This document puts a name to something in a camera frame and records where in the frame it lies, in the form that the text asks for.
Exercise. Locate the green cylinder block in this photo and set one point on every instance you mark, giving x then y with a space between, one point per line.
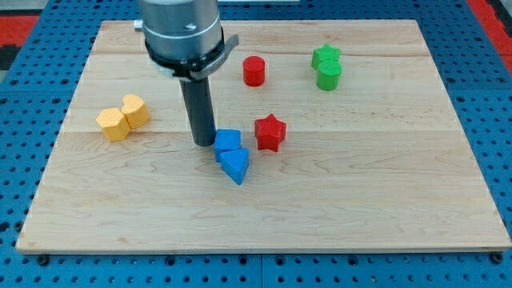
328 75

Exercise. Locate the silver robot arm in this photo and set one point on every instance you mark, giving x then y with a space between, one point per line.
185 37

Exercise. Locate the yellow heart block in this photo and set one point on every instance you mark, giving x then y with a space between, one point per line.
135 111

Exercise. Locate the yellow hexagon block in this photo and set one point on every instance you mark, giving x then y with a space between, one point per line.
113 124

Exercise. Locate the blue cube block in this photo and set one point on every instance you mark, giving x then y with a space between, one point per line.
226 140

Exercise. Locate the wooden board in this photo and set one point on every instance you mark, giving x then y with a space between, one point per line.
379 165

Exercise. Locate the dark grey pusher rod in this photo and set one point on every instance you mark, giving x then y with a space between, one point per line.
197 99

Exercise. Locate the red star block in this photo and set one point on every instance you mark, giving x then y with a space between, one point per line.
270 132

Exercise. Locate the red cylinder block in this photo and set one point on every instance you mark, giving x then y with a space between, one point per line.
254 70

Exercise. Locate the green star block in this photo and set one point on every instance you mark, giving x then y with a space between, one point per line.
324 53

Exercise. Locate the blue triangle block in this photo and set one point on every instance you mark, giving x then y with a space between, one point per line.
235 164

